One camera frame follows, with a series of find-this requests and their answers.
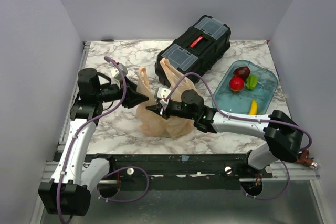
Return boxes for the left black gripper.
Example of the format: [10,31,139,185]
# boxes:
[96,76,149,108]

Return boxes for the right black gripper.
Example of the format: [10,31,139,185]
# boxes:
[146,101,196,121]

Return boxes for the peach plastic bag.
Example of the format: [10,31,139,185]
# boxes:
[135,57,196,138]

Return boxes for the red fake apple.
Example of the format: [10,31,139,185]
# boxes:
[229,77,245,93]

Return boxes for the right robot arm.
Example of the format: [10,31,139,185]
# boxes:
[146,89,303,178]

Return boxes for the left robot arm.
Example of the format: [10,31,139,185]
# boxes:
[38,63,148,216]

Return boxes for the dark red fake plum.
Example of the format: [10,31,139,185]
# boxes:
[233,66,250,80]

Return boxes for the yellow fake banana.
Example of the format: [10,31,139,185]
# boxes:
[248,100,258,115]

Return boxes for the green fake starfruit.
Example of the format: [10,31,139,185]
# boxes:
[246,74,258,90]

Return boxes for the blue transparent fruit tray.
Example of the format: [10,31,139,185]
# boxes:
[214,60,278,114]

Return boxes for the black plastic toolbox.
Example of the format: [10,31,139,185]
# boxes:
[154,15,231,87]

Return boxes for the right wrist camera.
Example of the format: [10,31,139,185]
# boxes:
[154,87,171,105]

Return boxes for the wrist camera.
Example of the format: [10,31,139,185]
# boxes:
[154,87,171,105]
[109,63,128,82]

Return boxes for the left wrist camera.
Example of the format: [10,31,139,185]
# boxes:
[109,63,128,82]

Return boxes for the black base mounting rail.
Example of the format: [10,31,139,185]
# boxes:
[85,154,272,193]

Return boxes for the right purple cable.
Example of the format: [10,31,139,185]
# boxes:
[162,72,312,154]

